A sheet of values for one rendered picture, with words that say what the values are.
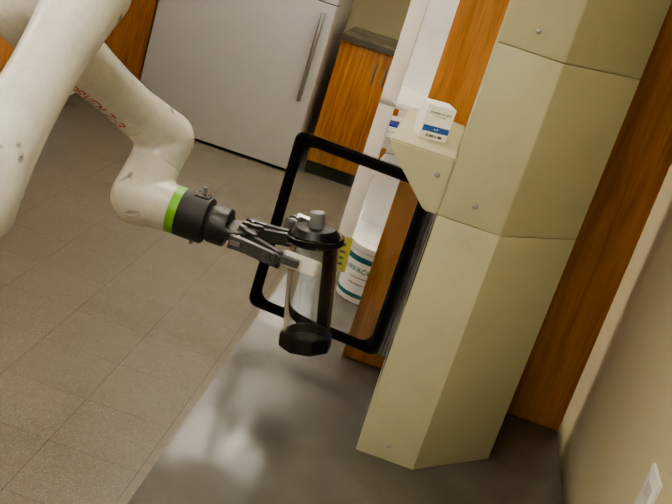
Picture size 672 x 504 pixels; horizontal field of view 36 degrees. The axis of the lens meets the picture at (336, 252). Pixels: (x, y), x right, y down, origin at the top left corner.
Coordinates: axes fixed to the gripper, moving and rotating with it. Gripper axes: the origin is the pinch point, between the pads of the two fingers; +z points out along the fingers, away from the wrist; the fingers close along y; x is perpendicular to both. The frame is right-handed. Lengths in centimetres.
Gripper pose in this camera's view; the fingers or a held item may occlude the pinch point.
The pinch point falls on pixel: (310, 257)
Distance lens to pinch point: 192.5
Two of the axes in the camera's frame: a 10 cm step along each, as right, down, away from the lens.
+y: 1.7, -2.9, 9.4
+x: -3.0, 9.0, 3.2
